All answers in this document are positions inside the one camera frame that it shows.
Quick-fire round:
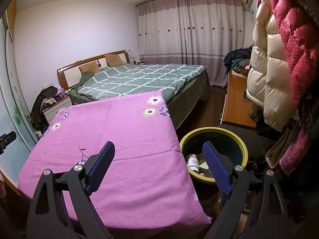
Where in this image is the pink padded garment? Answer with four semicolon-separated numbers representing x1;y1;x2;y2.
279;129;312;175

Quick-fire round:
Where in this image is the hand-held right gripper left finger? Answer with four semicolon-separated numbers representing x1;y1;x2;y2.
26;141;115;239

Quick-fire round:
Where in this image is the yellow-rimmed dark trash bin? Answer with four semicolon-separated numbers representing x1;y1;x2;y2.
179;127;249;215

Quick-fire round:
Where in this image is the green plaid duvet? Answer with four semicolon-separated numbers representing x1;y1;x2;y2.
69;63;208;102

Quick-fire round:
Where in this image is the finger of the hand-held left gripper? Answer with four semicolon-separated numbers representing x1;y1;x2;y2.
0;131;17;147

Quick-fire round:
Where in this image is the wooden bed with headboard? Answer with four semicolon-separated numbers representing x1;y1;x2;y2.
57;50;210;130

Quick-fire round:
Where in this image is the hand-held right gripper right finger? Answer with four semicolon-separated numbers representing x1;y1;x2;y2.
202;141;291;239

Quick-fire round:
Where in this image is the pink floral tablecloth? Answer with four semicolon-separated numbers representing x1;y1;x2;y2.
17;91;212;229

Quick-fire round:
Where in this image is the cream puffer jacket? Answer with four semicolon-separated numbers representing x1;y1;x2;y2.
246;0;299;132

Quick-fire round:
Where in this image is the pink and white curtain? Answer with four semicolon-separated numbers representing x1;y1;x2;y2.
136;0;246;86

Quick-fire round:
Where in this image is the white bottle with green label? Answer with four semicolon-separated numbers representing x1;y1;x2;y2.
186;154;200;173

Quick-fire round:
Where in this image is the dark jacket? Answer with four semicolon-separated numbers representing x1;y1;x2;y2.
30;86;58;131

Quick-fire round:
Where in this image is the beige bag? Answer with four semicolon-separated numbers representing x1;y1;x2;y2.
265;122;299;167

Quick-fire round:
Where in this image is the brown pillow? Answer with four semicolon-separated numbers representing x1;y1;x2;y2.
78;61;100;74
104;54;127;68

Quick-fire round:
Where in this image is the wooden side desk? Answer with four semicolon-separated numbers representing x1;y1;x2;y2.
219;71;257;128

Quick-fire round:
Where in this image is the white wooden nightstand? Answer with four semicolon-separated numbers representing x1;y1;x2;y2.
42;96;73;125

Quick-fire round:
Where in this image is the pile of dark clothes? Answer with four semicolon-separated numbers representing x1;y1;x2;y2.
223;46;253;76

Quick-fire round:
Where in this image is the sliding door wardrobe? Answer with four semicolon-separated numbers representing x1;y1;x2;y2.
0;2;38;192

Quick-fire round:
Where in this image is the red dotted quilted jacket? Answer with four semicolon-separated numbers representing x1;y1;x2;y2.
267;0;319;120

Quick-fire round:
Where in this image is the nightstand clutter pile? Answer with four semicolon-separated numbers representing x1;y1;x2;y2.
53;86;70;102

